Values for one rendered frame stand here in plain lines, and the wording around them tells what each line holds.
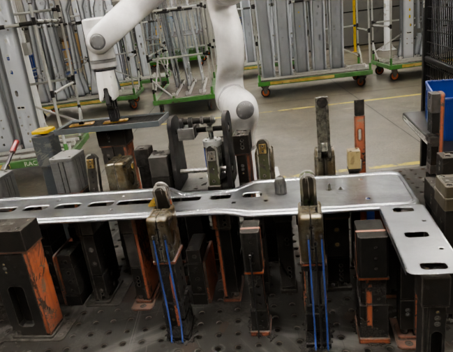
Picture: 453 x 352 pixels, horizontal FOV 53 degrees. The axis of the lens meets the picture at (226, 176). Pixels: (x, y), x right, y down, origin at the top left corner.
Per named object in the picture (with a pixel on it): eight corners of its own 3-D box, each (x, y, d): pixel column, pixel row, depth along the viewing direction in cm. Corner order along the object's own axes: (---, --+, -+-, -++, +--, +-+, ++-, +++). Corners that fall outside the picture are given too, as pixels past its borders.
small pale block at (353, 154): (351, 266, 139) (347, 151, 127) (350, 260, 143) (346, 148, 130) (363, 265, 139) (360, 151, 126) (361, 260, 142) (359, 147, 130)
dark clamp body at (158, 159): (159, 269, 152) (138, 160, 139) (169, 249, 164) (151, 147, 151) (191, 268, 150) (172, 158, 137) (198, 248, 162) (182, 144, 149)
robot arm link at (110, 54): (115, 58, 147) (116, 56, 156) (107, 15, 143) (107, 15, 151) (88, 62, 146) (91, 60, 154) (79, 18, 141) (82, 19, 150)
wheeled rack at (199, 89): (217, 111, 730) (202, -8, 670) (155, 118, 733) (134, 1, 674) (218, 91, 909) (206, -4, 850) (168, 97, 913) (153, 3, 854)
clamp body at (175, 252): (159, 346, 116) (133, 223, 104) (171, 316, 127) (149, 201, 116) (195, 346, 114) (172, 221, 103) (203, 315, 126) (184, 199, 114)
